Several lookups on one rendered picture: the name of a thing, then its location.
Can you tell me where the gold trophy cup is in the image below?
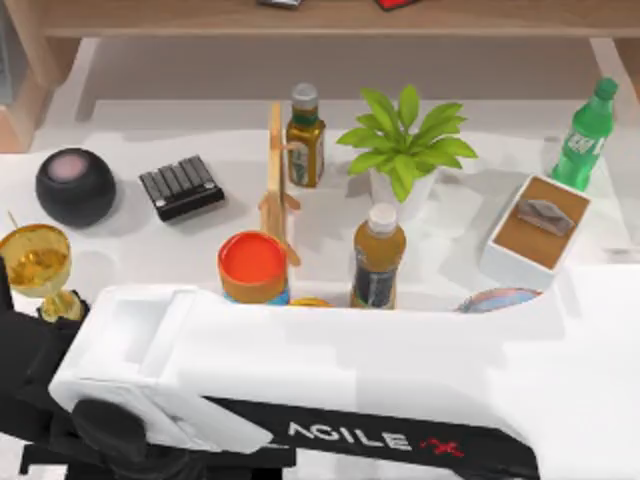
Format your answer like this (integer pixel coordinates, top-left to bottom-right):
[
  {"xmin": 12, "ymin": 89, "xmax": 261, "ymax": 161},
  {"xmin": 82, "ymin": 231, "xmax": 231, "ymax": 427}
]
[{"xmin": 0, "ymin": 211, "xmax": 87, "ymax": 324}]

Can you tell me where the orange-lidded can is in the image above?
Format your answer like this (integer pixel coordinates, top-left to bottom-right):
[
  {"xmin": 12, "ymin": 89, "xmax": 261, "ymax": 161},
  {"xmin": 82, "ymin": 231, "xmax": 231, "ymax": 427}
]
[{"xmin": 216, "ymin": 229, "xmax": 293, "ymax": 306}]

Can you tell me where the black round speaker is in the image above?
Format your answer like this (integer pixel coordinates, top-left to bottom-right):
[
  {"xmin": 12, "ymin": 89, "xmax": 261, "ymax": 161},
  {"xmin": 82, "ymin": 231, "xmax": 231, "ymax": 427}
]
[{"xmin": 34, "ymin": 147, "xmax": 118, "ymax": 229}]

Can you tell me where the black ribbed box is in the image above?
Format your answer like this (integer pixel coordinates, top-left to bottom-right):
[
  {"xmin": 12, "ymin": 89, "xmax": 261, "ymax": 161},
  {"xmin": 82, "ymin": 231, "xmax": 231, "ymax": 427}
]
[{"xmin": 138, "ymin": 155, "xmax": 226, "ymax": 224}]

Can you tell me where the wooden cup stand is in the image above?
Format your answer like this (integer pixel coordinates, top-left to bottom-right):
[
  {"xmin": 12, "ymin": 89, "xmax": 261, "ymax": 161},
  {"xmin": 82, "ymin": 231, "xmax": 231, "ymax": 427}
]
[{"xmin": 257, "ymin": 102, "xmax": 304, "ymax": 269}]

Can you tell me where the brown bottle with white cap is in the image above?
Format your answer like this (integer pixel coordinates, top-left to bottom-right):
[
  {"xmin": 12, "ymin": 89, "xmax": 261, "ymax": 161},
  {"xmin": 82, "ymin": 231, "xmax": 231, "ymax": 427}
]
[{"xmin": 348, "ymin": 202, "xmax": 408, "ymax": 311}]

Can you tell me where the yellow bottle with grey cap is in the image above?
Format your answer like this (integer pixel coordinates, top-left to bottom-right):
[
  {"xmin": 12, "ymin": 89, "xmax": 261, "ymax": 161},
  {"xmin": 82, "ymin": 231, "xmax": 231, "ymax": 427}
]
[{"xmin": 285, "ymin": 82, "xmax": 327, "ymax": 190}]

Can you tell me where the blue and red round plate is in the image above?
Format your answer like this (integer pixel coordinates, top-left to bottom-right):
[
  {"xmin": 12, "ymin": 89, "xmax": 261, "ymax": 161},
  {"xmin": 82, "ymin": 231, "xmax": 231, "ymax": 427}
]
[{"xmin": 453, "ymin": 286, "xmax": 545, "ymax": 314}]

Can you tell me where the green plant in white pot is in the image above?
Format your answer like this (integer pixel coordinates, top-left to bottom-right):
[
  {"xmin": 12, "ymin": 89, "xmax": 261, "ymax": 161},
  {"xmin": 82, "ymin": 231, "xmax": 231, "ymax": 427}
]
[{"xmin": 335, "ymin": 84, "xmax": 480, "ymax": 222}]

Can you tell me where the wooden open shelf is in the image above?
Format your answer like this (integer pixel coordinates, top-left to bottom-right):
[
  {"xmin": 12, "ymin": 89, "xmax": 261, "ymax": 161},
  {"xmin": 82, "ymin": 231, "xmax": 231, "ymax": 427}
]
[{"xmin": 0, "ymin": 0, "xmax": 640, "ymax": 154}]

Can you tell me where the white and brown tissue box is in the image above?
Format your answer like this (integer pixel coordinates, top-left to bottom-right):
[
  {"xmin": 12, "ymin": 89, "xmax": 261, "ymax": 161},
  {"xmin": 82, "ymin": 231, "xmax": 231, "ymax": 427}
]
[{"xmin": 479, "ymin": 174, "xmax": 592, "ymax": 290}]

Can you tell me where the green bottle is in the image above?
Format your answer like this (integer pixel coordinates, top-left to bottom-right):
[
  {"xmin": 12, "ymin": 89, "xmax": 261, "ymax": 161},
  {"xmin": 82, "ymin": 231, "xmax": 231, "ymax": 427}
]
[{"xmin": 549, "ymin": 76, "xmax": 621, "ymax": 192}]

